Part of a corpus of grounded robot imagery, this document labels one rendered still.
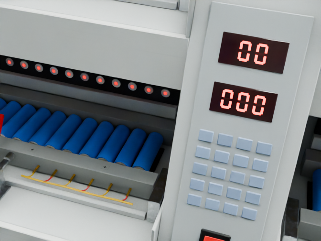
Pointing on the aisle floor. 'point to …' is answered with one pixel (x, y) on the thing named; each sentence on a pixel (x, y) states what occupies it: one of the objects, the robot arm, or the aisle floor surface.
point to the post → (311, 80)
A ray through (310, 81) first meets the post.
